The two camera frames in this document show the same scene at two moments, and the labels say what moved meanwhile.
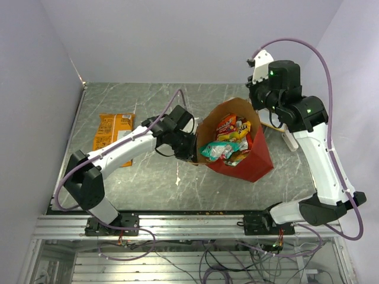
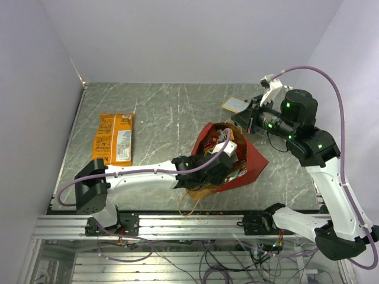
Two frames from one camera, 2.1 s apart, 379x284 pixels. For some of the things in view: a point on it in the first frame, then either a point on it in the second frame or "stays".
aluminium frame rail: [178, 227] stays
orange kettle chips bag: [110, 126] stays
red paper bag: [257, 164] -> [248, 161]
